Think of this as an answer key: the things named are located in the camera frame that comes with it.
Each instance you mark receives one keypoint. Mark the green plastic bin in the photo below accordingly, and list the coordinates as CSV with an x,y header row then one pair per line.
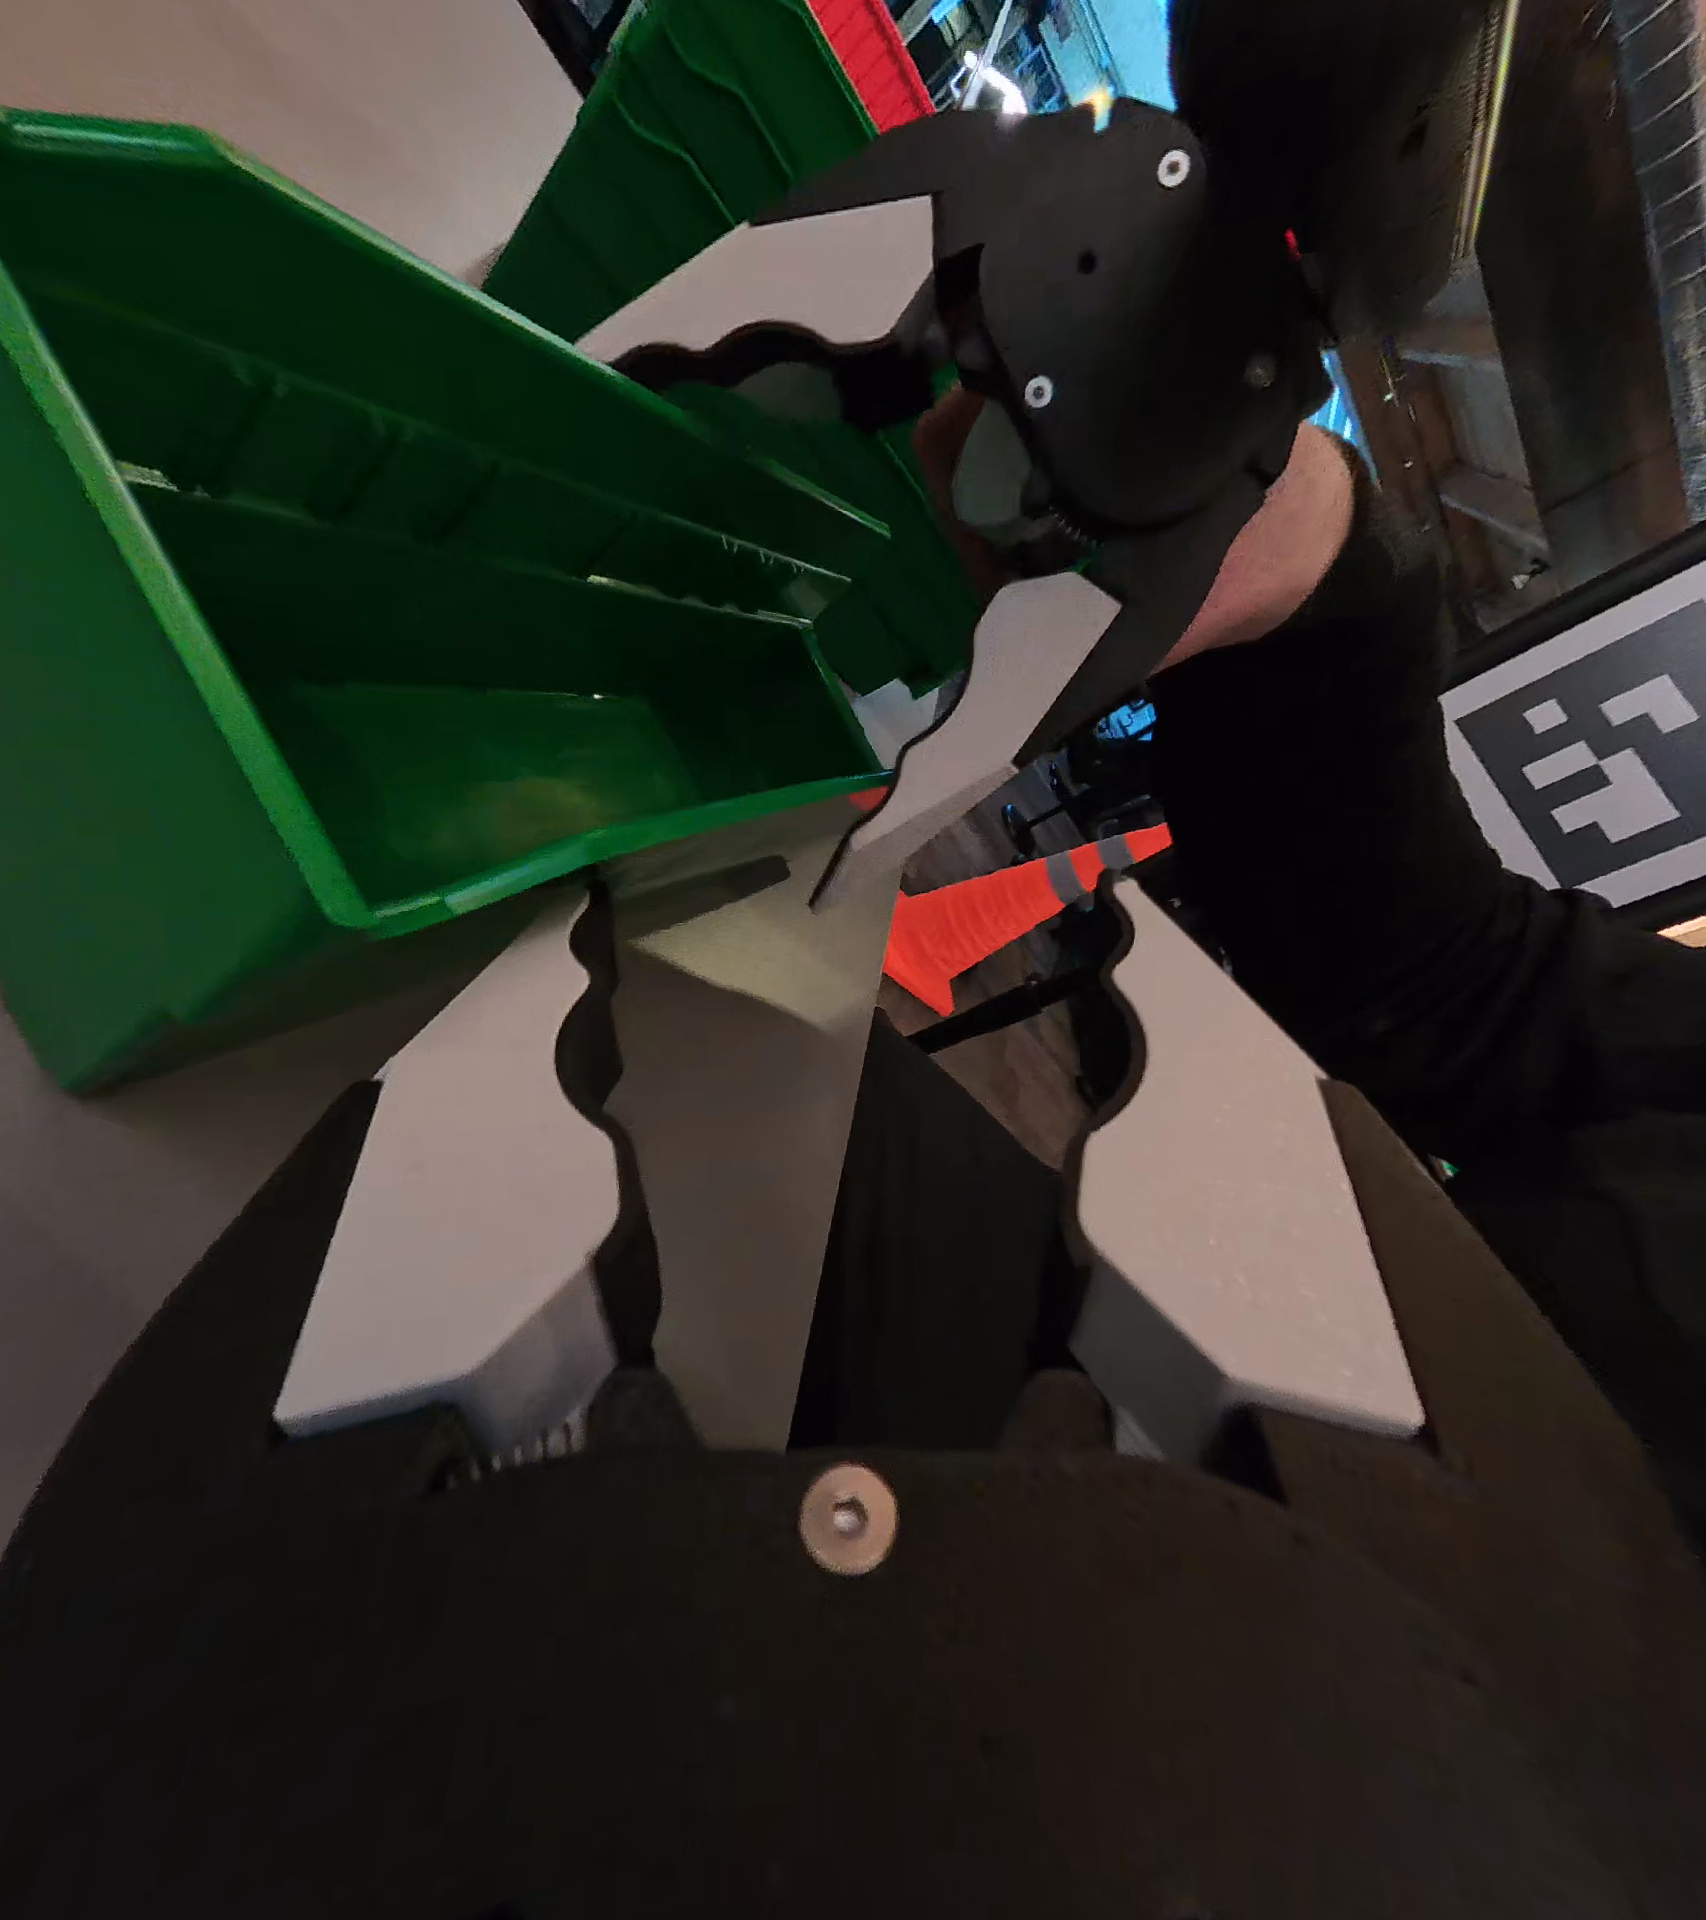
x,y
119,675

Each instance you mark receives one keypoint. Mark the orange traffic cone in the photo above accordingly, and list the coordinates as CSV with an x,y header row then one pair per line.
x,y
973,922

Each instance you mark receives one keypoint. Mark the stack of nested green bins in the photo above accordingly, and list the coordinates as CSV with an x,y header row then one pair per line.
x,y
673,135

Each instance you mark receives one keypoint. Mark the silver ventilation duct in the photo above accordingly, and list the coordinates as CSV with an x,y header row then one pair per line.
x,y
1687,224

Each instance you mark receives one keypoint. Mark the person's right hand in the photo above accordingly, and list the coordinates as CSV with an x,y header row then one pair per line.
x,y
1281,541

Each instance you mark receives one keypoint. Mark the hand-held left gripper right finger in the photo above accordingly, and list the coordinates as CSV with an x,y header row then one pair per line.
x,y
1242,1230

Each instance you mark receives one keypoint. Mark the framed marker tag board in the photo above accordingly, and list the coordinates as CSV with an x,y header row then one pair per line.
x,y
1648,751

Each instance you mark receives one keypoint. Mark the person's right forearm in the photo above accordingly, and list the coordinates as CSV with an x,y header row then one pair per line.
x,y
1332,811

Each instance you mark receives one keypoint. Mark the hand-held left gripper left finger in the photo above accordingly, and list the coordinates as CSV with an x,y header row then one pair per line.
x,y
462,1230

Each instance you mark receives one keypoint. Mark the red ribbed crate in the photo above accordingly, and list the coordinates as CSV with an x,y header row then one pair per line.
x,y
869,52

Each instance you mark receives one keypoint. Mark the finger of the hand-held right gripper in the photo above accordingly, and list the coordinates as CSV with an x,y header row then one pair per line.
x,y
792,270
1003,690

